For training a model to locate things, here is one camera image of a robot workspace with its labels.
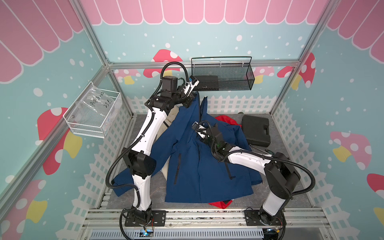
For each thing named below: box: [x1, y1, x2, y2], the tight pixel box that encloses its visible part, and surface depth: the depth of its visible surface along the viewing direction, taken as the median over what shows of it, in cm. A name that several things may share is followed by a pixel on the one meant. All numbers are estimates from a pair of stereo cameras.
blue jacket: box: [112, 93, 262, 204], surface depth 83 cm
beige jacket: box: [153, 105, 181, 182], surface depth 88 cm
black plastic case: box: [241, 115, 271, 148], surface depth 107 cm
